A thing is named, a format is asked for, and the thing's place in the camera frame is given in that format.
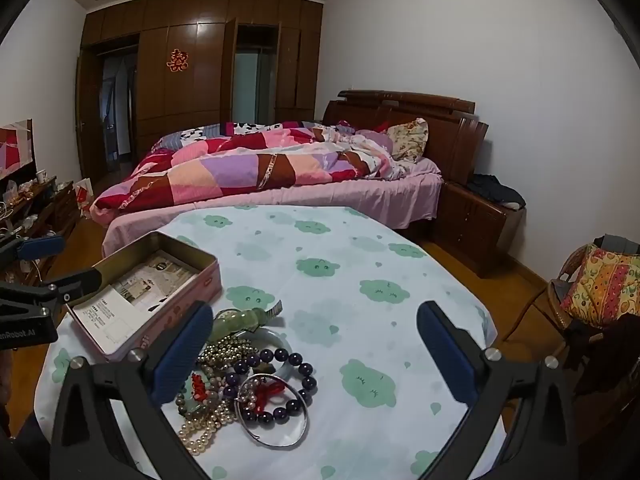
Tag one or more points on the wooden nightstand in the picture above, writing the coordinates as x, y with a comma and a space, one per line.
476, 232

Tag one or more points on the paper leaflet in tin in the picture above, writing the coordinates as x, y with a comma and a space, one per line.
115, 316

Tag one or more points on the wooden bed with pink sheet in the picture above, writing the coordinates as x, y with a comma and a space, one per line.
454, 137

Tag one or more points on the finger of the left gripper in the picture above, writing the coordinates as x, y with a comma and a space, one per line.
40, 247
51, 294

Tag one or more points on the green jade bangle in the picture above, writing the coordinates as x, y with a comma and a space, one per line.
232, 321

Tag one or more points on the pink metal tin box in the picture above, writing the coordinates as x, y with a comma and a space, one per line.
205, 287

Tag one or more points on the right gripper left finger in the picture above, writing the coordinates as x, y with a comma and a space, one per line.
86, 440

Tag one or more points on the silver bangle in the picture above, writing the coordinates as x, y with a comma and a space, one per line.
272, 412

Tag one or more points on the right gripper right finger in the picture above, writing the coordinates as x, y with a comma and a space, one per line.
541, 442

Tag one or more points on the dark clothes on nightstand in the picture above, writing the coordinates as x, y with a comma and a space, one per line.
490, 188

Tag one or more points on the floral pillow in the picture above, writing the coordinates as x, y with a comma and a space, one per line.
409, 140

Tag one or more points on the red string charm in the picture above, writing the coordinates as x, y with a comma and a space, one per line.
200, 387

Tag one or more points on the green cloud print tablecloth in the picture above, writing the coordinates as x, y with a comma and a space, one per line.
349, 288

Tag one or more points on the white jade bangle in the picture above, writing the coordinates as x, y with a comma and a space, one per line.
264, 338

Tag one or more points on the wicker chair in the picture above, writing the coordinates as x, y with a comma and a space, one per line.
599, 360

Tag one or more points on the patchwork quilt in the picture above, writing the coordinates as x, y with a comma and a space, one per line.
244, 162

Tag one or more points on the orange floral cushion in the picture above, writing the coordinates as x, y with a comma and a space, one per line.
606, 288

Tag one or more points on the red double happiness sticker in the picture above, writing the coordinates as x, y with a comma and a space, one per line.
178, 61

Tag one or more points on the cluttered low wooden shelf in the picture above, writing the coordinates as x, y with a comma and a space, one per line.
49, 208

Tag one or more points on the red white patterned box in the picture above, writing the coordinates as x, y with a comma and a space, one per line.
17, 147

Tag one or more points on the dark wooden wardrobe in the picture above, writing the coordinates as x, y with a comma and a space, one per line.
208, 31

